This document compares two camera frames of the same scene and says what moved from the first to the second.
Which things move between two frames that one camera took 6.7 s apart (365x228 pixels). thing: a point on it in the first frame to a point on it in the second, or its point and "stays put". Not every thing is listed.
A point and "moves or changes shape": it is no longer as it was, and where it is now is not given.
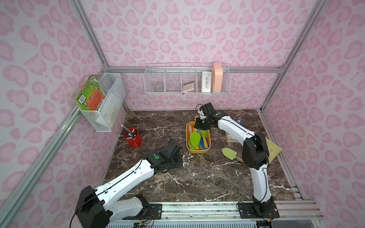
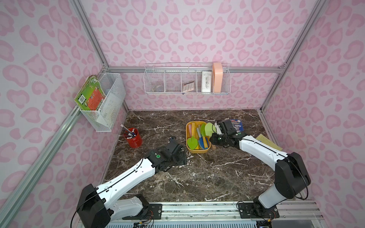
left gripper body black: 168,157 stays put
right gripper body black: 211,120 to 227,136
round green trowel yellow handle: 195,136 moves or changes shape
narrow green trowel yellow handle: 203,133 stays put
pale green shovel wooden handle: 231,154 to 210,129
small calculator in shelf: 188,87 stays put
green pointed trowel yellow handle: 190,146 stays put
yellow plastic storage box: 198,141 stays put
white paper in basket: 110,110 stays put
